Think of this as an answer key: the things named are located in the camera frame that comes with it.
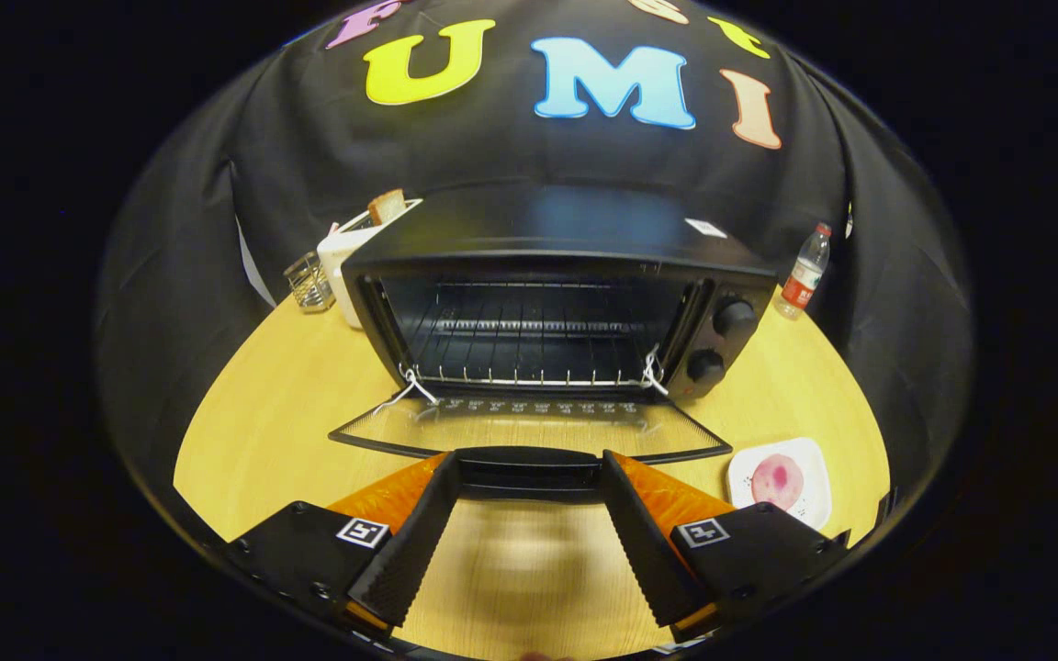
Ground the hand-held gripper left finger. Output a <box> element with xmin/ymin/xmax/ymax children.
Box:
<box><xmin>226</xmin><ymin>450</ymin><xmax>464</xmax><ymax>639</ymax></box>

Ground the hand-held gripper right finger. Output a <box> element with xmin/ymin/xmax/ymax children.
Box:
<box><xmin>601</xmin><ymin>450</ymin><xmax>851</xmax><ymax>644</ymax></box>

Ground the pink ham slice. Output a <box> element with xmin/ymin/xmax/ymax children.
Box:
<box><xmin>750</xmin><ymin>454</ymin><xmax>805</xmax><ymax>511</ymax></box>

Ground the white square plate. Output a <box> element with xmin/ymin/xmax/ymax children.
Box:
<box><xmin>727</xmin><ymin>437</ymin><xmax>833</xmax><ymax>532</ymax></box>

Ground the black toaster oven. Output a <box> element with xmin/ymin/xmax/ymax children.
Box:
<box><xmin>329</xmin><ymin>184</ymin><xmax>780</xmax><ymax>501</ymax></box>

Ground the metal oven rack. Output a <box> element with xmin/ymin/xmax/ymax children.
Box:
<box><xmin>400</xmin><ymin>280</ymin><xmax>668</xmax><ymax>391</ymax></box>

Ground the white bread toaster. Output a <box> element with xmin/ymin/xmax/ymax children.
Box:
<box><xmin>316</xmin><ymin>197</ymin><xmax>424</xmax><ymax>330</ymax></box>

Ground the clear water bottle red label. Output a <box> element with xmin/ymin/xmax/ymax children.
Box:
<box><xmin>774</xmin><ymin>222</ymin><xmax>833</xmax><ymax>321</ymax></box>

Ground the brown bread slice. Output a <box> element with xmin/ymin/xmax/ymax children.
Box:
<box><xmin>367</xmin><ymin>188</ymin><xmax>407</xmax><ymax>227</ymax></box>

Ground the metal wire basket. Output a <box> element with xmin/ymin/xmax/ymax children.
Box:
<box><xmin>284</xmin><ymin>252</ymin><xmax>337</xmax><ymax>314</ymax></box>

